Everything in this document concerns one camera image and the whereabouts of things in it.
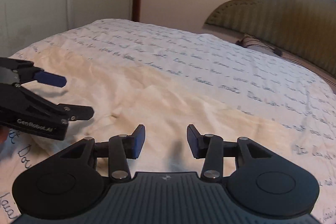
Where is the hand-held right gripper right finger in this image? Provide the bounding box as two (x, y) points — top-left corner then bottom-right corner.
(187, 124), (276, 183)

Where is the pillow with black cable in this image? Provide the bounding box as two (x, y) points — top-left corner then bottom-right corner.
(236, 34), (336, 86)

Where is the white script-print quilt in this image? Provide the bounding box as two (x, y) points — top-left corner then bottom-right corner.
(0, 19), (336, 224)

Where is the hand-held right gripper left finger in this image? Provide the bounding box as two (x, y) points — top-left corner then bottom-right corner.
(56, 124), (146, 183)

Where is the green padded headboard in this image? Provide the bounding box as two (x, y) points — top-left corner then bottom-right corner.
(204, 0), (336, 84)

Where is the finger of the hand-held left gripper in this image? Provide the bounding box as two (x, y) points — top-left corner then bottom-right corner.
(0, 57), (67, 88)
(0, 83), (95, 124)

